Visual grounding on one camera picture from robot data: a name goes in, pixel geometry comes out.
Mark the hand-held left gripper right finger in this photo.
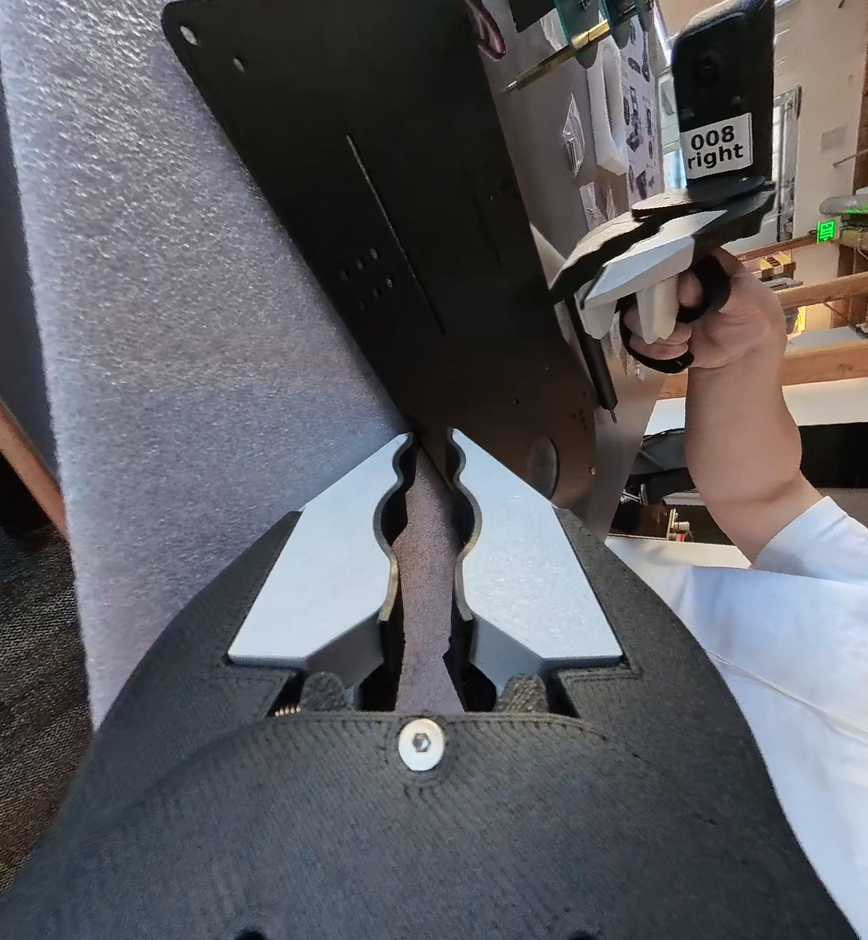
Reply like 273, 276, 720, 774
445, 429, 624, 695

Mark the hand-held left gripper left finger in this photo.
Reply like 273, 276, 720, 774
227, 432, 416, 695

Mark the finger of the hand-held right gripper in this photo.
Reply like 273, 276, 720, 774
549, 211, 699, 308
578, 210, 730, 340

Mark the black metal base plate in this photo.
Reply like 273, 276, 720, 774
162, 0, 600, 518

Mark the grey foam sheet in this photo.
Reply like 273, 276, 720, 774
0, 0, 479, 724

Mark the person's right forearm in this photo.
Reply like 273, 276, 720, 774
680, 345, 827, 568

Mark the person's right hand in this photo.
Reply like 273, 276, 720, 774
672, 246, 789, 372

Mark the printed instruction manual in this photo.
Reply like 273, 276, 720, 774
621, 25, 676, 201

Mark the black screwdriver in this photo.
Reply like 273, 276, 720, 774
567, 303, 620, 421

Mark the row of small parts packets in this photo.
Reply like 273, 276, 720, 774
560, 92, 622, 225

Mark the wooden beam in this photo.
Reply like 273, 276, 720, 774
775, 264, 868, 309

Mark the white foam frame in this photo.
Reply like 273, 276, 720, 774
586, 50, 627, 176

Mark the red brown servo cable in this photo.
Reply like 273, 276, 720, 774
469, 0, 508, 60

